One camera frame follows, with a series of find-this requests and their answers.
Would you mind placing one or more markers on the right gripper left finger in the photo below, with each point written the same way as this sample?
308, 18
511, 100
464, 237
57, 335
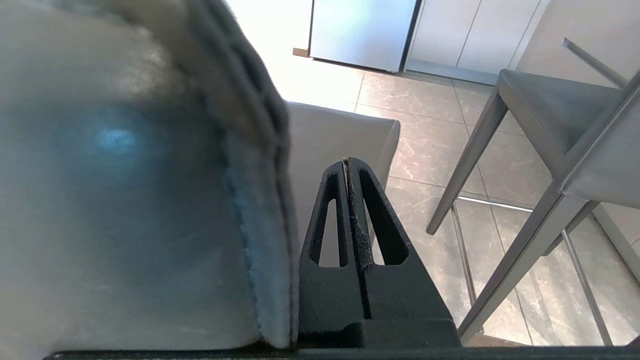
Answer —
327, 295

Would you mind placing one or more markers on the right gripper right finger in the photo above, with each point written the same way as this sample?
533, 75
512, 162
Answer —
400, 295

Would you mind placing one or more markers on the white cloth towel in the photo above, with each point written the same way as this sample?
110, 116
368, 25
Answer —
135, 170

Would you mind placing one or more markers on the grey leather bar stool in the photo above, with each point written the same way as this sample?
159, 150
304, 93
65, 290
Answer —
565, 165

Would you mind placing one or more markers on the white kitchen cabinet door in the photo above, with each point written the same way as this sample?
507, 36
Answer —
497, 34
442, 31

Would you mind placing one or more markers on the stainless steel refrigerator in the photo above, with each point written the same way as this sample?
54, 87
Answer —
361, 31

